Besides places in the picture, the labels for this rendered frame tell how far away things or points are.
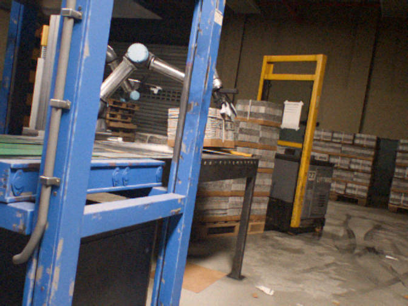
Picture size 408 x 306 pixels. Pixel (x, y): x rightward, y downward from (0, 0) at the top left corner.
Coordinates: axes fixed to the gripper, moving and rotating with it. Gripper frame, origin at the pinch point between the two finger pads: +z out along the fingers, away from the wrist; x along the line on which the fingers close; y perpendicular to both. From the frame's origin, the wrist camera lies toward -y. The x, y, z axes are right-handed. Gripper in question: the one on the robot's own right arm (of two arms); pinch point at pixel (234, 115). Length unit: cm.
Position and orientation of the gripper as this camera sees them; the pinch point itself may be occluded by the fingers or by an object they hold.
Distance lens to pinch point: 263.4
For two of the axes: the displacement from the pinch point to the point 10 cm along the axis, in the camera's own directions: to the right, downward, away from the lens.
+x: -4.3, 0.0, -9.0
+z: 4.0, 9.0, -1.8
